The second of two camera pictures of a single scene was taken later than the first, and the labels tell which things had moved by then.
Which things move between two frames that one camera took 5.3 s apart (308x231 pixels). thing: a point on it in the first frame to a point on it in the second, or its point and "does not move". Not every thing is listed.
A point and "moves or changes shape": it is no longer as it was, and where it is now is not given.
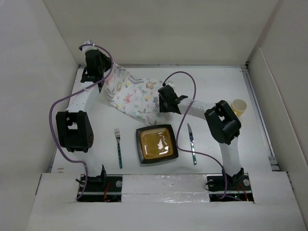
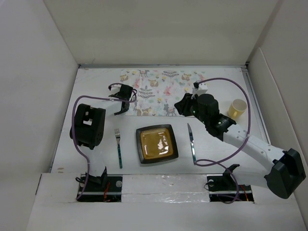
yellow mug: (239, 107) does not move
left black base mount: (100, 188) does not move
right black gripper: (162, 108) to (183, 105)
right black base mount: (238, 185) does not move
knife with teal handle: (192, 143) does not move
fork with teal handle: (118, 138) does not move
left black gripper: (107, 60) to (115, 113)
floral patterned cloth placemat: (137, 97) moves or changes shape
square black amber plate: (156, 143) does not move
